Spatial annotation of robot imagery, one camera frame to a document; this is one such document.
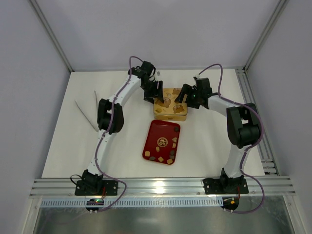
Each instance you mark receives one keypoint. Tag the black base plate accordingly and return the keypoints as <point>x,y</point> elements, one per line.
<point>102,187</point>
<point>215,187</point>

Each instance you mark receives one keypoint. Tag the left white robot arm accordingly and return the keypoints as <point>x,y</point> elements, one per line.
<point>110,120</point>

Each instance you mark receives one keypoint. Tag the silver tin lid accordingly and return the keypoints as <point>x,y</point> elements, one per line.
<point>169,107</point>

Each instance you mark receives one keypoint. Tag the gold chocolate box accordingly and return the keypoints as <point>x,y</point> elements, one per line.
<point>170,117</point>

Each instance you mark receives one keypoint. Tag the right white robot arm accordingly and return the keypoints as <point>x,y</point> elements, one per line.
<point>243,129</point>

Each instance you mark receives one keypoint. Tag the metal tongs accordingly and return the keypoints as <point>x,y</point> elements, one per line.
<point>87,103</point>

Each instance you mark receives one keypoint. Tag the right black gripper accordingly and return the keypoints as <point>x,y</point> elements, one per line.
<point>189,92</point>

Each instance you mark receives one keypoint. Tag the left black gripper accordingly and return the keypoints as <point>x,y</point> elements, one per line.
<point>153,88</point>

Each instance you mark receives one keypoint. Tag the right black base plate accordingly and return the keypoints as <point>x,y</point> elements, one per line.
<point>215,187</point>

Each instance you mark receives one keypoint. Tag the aluminium front rail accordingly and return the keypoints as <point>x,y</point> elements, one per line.
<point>154,192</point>

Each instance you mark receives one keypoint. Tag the red tray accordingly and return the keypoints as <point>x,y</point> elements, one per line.
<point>162,141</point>

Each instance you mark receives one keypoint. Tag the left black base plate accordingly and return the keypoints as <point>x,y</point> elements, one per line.
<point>102,187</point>

